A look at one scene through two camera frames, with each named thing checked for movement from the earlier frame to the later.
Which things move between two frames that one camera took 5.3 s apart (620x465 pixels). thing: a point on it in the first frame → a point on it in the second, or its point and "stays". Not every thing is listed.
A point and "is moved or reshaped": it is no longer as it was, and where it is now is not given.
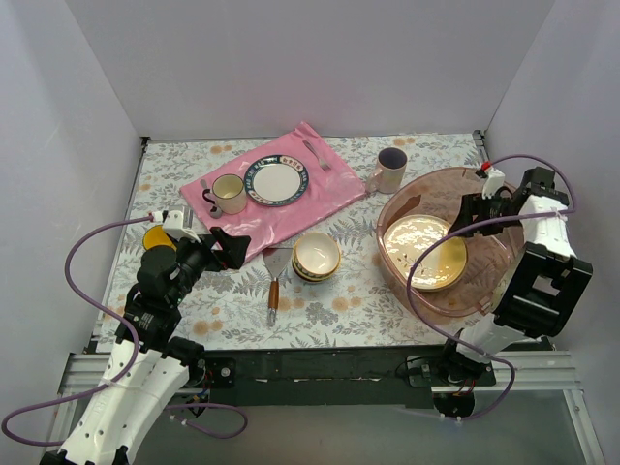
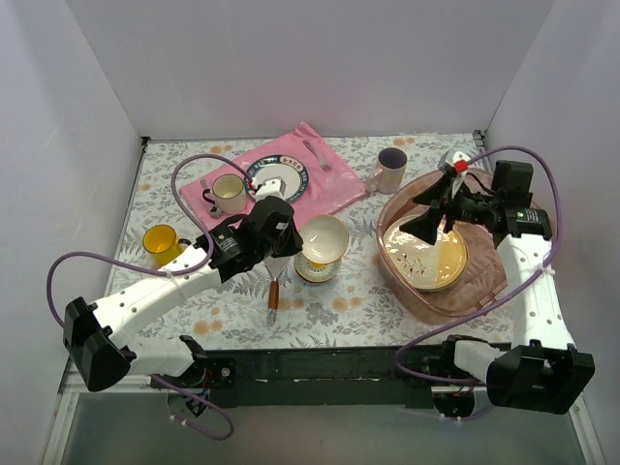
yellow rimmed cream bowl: [317, 254] is moved or reshaped
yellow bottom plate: [405, 239] stays
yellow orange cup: [157, 236] stays
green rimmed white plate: [276, 180] stays
